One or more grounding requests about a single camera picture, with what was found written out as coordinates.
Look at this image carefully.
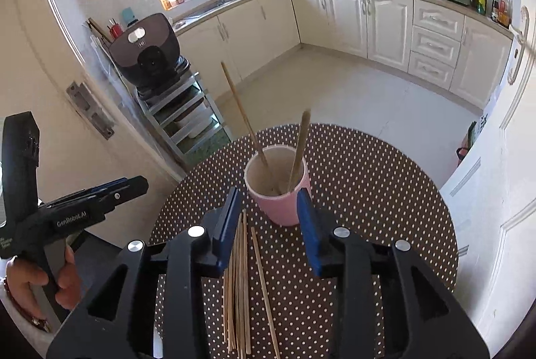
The pink cup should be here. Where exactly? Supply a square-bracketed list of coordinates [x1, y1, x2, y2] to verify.
[244, 145, 311, 226]

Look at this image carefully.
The dark red bracelet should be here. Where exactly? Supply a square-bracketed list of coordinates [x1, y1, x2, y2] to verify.
[2, 279, 52, 334]

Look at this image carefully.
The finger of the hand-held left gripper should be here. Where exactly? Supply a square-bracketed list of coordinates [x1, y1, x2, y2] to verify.
[41, 178, 128, 207]
[86, 176, 150, 218]

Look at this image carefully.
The person's left hand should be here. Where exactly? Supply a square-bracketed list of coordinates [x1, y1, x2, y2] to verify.
[4, 246, 83, 334]

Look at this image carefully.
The orange sauce bottle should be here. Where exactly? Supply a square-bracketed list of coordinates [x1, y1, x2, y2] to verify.
[499, 0, 513, 28]

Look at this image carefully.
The pink and green bag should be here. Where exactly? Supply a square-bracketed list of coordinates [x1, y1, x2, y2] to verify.
[456, 120, 480, 168]

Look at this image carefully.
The wooden chopstick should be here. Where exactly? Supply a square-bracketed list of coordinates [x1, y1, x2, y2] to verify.
[250, 227, 281, 359]
[220, 62, 274, 181]
[287, 110, 312, 192]

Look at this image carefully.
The metal door latch plate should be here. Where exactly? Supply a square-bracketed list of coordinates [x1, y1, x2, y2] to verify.
[66, 80, 116, 140]

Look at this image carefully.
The cream door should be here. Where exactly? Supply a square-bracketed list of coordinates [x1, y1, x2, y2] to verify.
[0, 0, 189, 226]

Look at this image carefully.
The bundle of wooden chopsticks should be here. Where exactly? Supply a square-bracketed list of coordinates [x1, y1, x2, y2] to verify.
[223, 209, 252, 359]

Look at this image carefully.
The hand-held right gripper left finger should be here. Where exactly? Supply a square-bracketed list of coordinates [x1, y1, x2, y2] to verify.
[46, 187, 244, 359]

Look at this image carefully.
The black rice cooker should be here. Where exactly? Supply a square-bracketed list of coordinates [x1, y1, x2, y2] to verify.
[108, 13, 182, 88]

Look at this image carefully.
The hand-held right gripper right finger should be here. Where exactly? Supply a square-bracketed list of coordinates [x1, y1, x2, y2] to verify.
[296, 188, 490, 359]

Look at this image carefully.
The white door handle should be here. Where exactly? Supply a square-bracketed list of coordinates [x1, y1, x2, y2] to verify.
[508, 6, 531, 86]

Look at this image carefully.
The metal storage rack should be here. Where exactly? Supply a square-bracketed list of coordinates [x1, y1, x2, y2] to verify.
[134, 70, 232, 169]

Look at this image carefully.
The person's left forearm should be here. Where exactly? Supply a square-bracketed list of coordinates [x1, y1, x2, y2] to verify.
[0, 292, 55, 359]

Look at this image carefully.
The brown polka dot tablecloth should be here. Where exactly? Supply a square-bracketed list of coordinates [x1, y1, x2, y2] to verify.
[148, 123, 460, 359]

